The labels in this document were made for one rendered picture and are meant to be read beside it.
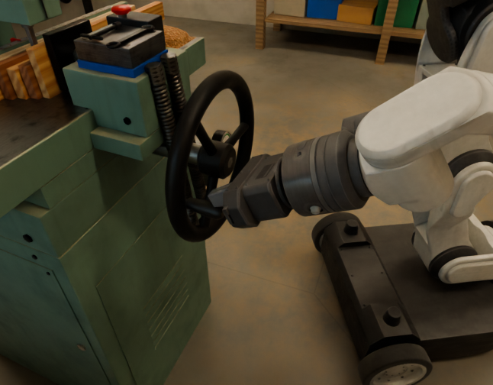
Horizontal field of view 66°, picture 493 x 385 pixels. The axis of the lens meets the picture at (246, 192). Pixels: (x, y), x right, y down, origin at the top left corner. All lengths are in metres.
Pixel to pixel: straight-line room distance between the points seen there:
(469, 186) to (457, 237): 0.25
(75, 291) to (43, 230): 0.15
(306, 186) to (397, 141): 0.11
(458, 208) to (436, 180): 0.65
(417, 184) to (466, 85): 0.10
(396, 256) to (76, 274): 1.05
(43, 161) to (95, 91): 0.13
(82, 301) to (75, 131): 0.31
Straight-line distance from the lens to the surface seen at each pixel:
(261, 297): 1.44
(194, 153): 0.65
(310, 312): 1.42
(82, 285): 0.75
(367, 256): 1.37
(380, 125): 0.38
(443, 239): 1.22
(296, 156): 0.42
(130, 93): 0.58
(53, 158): 0.61
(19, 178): 0.58
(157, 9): 1.04
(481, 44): 0.84
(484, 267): 1.32
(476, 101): 0.37
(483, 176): 1.02
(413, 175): 0.39
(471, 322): 1.35
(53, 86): 0.71
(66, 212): 0.66
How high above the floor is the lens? 1.18
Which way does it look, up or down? 40 degrees down
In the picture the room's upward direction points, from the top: straight up
